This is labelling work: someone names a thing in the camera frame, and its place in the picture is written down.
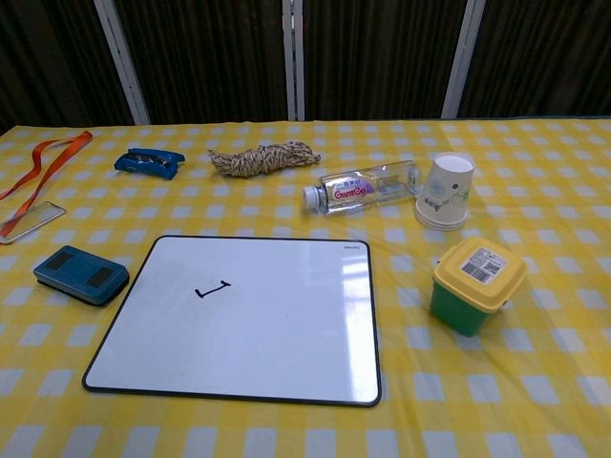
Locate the blue whiteboard eraser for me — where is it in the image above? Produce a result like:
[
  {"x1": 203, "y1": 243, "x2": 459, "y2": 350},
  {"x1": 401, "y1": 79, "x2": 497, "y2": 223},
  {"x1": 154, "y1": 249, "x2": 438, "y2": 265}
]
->
[{"x1": 32, "y1": 244, "x2": 131, "y2": 307}]

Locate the black-framed whiteboard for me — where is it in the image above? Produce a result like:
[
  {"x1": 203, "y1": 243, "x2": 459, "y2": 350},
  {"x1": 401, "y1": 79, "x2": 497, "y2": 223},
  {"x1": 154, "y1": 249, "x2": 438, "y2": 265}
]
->
[{"x1": 81, "y1": 235, "x2": 383, "y2": 408}]

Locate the clear plastic water bottle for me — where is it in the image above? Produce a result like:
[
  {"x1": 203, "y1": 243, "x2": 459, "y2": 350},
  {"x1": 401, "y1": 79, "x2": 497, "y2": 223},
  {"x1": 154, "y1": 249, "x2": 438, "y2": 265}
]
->
[{"x1": 302, "y1": 159, "x2": 424, "y2": 217}]

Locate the blue plastic clip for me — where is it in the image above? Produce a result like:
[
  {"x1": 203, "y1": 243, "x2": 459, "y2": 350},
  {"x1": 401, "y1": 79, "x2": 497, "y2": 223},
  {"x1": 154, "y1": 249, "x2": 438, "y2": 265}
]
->
[{"x1": 113, "y1": 147, "x2": 185, "y2": 180}]

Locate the green box with yellow lid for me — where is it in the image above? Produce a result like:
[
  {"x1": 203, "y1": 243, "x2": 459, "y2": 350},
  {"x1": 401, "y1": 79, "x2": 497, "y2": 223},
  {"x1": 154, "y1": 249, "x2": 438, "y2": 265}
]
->
[{"x1": 429, "y1": 237, "x2": 528, "y2": 339}]

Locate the black fabric divider panel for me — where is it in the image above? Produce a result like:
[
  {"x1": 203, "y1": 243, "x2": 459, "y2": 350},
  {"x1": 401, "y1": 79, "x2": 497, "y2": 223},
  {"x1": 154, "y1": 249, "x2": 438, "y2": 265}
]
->
[
  {"x1": 458, "y1": 0, "x2": 611, "y2": 118},
  {"x1": 0, "y1": 0, "x2": 133, "y2": 137},
  {"x1": 302, "y1": 0, "x2": 467, "y2": 121},
  {"x1": 113, "y1": 0, "x2": 291, "y2": 126}
]

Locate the yellow checkered tablecloth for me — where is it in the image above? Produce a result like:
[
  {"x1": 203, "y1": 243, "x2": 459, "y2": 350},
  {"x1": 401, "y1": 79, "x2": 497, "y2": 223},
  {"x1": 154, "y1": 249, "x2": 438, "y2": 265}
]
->
[{"x1": 0, "y1": 115, "x2": 611, "y2": 458}]

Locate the clear badge holder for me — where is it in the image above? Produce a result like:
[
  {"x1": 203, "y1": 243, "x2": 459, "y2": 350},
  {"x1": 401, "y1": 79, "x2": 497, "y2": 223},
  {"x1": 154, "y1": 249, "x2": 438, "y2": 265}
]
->
[{"x1": 0, "y1": 199, "x2": 67, "y2": 245}]

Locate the braided rope bundle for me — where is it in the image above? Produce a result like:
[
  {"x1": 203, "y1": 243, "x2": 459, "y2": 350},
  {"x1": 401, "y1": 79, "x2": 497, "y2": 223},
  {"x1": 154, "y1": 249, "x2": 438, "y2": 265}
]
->
[{"x1": 206, "y1": 139, "x2": 322, "y2": 179}]

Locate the white divider post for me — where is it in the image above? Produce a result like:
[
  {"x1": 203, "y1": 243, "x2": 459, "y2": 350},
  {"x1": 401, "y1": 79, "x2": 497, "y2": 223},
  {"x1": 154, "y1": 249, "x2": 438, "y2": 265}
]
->
[
  {"x1": 441, "y1": 0, "x2": 487, "y2": 119},
  {"x1": 94, "y1": 0, "x2": 152, "y2": 126},
  {"x1": 282, "y1": 0, "x2": 306, "y2": 121}
]

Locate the orange lanyard strap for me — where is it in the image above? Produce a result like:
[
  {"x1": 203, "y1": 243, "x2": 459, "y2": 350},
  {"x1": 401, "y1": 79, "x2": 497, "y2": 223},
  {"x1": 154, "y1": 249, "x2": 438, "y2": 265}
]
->
[{"x1": 0, "y1": 130, "x2": 95, "y2": 229}]

